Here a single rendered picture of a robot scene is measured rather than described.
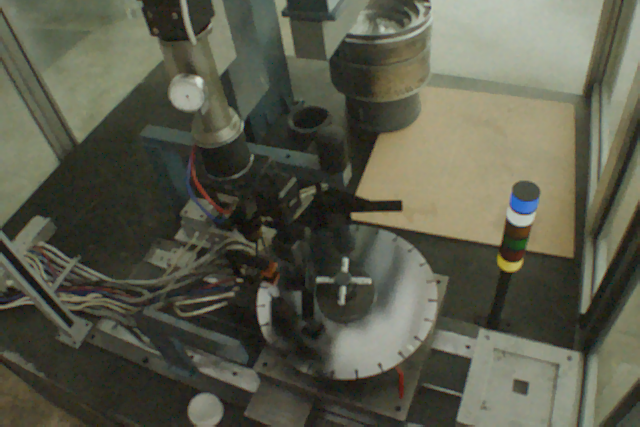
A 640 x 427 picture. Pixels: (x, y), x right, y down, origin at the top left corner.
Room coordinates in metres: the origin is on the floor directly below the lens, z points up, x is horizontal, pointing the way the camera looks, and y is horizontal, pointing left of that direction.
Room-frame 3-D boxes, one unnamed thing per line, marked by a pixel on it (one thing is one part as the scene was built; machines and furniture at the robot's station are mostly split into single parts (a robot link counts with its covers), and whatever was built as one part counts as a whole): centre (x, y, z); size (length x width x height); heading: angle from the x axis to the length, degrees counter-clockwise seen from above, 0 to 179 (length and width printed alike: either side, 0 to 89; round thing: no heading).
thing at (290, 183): (0.54, 0.06, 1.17); 0.06 x 0.05 x 0.20; 51
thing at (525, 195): (0.51, -0.32, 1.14); 0.05 x 0.04 x 0.03; 150
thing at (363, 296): (0.52, -0.01, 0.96); 0.11 x 0.11 x 0.03
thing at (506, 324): (0.51, -0.32, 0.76); 0.09 x 0.03 x 0.03; 60
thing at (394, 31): (1.28, -0.23, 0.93); 0.31 x 0.31 x 0.36
